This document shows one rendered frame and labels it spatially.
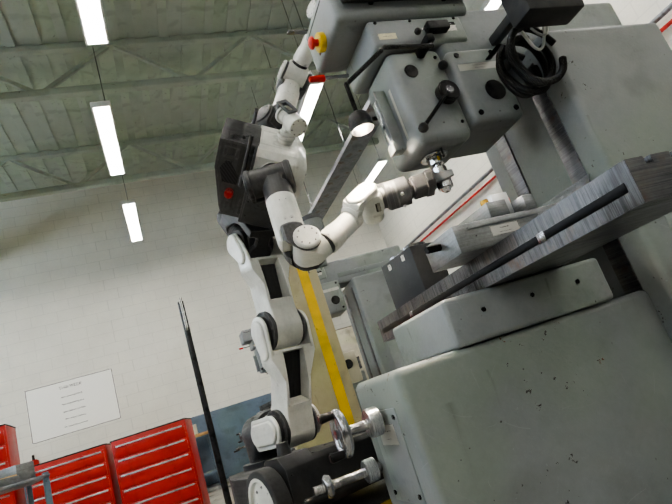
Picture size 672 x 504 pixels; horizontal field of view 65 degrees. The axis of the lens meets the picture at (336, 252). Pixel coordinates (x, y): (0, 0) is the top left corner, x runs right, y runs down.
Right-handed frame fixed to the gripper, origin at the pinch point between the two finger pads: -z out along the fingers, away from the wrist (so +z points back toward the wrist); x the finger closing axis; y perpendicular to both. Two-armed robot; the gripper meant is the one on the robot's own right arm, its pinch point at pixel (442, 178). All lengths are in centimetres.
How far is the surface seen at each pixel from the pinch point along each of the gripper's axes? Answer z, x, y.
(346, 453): 48, -24, 64
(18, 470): 275, 175, 37
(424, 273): 11.7, 26.5, 21.4
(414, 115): 3.5, -11.8, -17.0
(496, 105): -22.3, -3.6, -15.7
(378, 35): 5.7, -15.1, -43.7
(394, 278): 21.2, 39.0, 17.7
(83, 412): 565, 740, -50
